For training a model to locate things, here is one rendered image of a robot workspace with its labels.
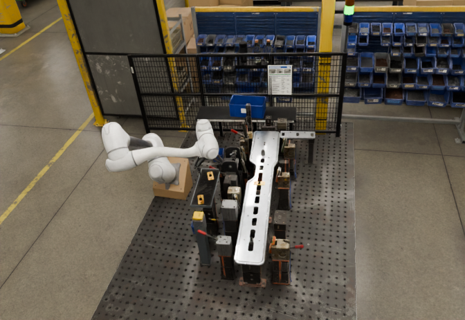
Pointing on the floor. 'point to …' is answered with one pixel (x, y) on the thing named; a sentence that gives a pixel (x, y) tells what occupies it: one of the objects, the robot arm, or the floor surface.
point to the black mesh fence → (238, 87)
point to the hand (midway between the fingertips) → (210, 171)
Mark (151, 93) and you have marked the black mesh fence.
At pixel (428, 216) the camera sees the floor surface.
